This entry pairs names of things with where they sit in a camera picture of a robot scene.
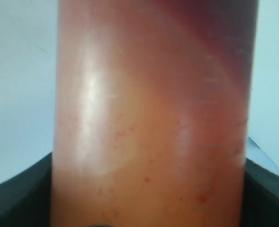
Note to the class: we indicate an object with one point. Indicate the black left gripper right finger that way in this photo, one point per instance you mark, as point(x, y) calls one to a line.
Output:
point(260, 206)

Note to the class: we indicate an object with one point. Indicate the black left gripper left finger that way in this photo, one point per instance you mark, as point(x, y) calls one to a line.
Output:
point(25, 198)

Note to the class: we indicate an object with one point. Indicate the red sauce squeeze bottle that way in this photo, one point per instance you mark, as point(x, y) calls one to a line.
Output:
point(152, 101)

